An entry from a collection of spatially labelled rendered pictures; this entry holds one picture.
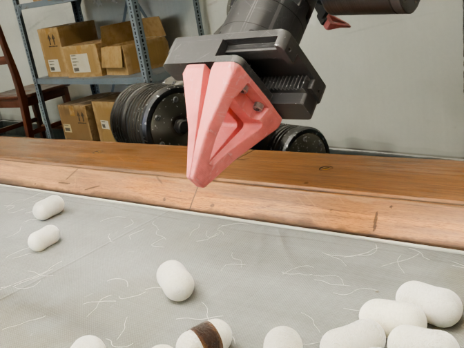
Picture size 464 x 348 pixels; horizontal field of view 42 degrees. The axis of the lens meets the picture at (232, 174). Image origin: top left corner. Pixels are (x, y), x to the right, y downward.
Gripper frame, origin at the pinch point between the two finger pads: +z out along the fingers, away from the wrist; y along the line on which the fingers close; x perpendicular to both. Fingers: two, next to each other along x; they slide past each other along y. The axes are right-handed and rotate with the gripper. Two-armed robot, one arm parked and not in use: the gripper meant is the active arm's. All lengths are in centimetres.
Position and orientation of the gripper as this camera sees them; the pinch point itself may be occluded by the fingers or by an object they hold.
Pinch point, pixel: (199, 172)
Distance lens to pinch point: 40.6
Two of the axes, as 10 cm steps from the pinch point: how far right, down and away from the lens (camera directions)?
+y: 7.8, 0.8, -6.3
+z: -3.7, 8.6, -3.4
